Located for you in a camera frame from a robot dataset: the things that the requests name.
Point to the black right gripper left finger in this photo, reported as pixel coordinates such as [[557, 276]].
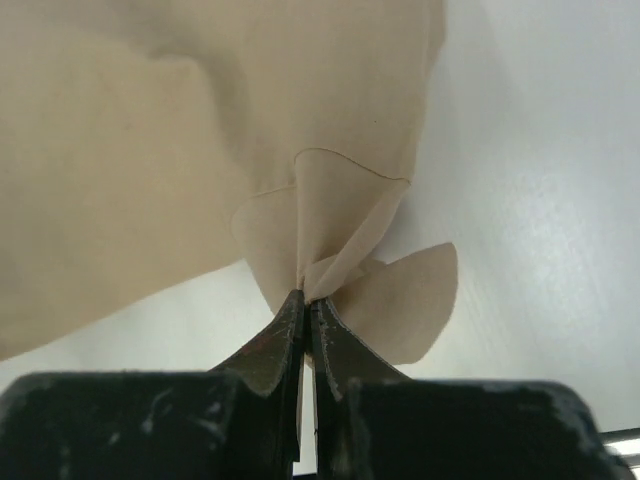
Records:
[[255, 393]]

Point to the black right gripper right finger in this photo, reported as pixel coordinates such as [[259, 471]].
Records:
[[363, 405]]

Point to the beige t shirt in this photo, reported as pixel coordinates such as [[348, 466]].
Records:
[[145, 143]]

